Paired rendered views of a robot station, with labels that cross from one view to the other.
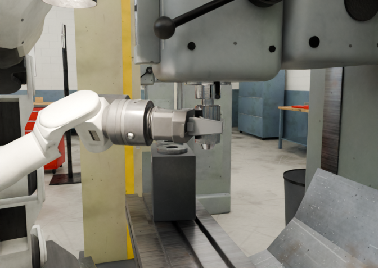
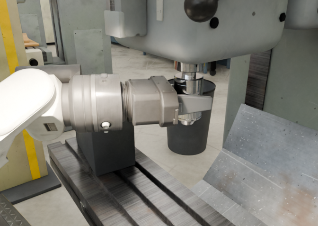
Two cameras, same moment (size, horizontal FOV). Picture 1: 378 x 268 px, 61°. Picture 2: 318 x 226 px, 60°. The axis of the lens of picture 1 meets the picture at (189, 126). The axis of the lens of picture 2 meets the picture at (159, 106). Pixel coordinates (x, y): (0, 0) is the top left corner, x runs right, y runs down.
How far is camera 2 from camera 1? 28 cm
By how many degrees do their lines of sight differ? 25
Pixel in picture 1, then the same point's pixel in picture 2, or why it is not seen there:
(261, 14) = not seen: outside the picture
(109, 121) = (75, 111)
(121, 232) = (22, 158)
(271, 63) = (279, 33)
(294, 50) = (302, 18)
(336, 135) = (264, 76)
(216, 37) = (238, 7)
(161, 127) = (145, 112)
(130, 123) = (105, 112)
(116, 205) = not seen: hidden behind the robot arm
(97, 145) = (51, 134)
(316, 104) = not seen: hidden behind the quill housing
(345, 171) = (271, 108)
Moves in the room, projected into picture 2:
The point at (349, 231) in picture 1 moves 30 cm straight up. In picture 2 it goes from (281, 161) to (304, 42)
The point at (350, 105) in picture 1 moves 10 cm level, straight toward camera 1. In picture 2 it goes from (282, 50) to (296, 59)
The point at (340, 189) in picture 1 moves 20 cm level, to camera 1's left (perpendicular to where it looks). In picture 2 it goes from (267, 123) to (202, 136)
